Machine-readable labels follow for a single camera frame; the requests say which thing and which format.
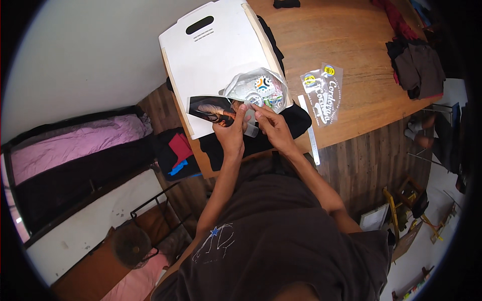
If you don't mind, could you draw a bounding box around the red cloth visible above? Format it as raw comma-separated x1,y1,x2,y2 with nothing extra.
371,0,419,41

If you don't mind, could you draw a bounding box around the dark photo transfer film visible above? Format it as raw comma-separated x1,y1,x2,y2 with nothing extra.
187,96,242,127

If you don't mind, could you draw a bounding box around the black metal frame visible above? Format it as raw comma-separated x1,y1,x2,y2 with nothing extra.
130,182,191,261

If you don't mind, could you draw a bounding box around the pile of black red clothes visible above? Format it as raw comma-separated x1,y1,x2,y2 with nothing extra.
155,127,203,182

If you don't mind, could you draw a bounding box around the yellow wooden frame clutter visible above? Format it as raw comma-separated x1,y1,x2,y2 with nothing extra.
382,176,458,246

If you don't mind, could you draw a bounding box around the rack with pink cloths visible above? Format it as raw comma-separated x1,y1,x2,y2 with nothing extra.
0,105,156,249

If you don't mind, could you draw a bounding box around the person's left hand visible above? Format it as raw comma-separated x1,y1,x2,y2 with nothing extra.
212,104,248,161

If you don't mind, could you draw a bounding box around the person's right hand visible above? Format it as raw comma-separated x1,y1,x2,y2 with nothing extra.
251,104,299,156

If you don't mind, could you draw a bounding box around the white paper sheet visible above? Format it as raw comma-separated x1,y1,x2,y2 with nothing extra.
359,203,391,232

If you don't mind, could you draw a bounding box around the metal ruler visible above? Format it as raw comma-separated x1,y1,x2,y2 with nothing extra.
297,94,321,166

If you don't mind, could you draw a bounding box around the clear film with white lettering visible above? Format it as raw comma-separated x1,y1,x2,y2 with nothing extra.
300,62,343,127

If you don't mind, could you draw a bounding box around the pink cloth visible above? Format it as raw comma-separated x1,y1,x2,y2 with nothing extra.
100,253,171,301

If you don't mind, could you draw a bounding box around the round brown stool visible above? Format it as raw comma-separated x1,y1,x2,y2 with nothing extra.
110,222,153,270

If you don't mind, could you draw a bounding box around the pile of dark clothes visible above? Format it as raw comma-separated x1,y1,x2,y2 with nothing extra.
385,37,447,101

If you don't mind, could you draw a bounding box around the black t-shirt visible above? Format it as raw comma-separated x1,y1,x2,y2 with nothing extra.
166,15,313,172

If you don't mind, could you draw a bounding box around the clear film with round logos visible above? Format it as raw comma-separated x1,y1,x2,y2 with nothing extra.
223,67,289,114

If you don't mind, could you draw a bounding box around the clear film strip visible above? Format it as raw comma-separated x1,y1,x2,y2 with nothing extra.
244,111,260,138

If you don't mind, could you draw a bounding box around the person's body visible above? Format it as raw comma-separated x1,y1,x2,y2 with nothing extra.
151,151,396,301

